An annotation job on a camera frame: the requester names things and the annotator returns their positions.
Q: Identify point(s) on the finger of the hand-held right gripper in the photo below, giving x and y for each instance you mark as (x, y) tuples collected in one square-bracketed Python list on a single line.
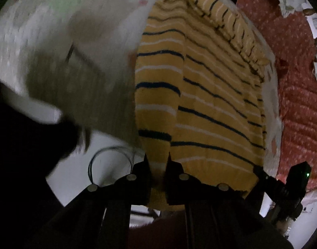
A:
[(268, 180)]

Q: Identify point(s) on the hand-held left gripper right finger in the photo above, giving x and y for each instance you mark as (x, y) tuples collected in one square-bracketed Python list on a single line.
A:
[(174, 179)]

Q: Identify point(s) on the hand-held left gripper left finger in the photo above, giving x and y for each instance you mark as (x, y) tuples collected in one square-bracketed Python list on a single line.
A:
[(142, 177)]

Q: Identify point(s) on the yellow striped knit garment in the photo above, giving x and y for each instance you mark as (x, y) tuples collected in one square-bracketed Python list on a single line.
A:
[(207, 101)]

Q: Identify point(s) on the red dotted quilt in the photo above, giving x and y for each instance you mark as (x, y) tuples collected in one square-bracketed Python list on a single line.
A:
[(298, 96)]

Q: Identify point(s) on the dark cloth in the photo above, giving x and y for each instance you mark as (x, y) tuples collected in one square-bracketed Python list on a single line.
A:
[(23, 155)]

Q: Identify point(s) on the white printed blanket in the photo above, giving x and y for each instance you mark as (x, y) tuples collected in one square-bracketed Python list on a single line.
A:
[(70, 44)]

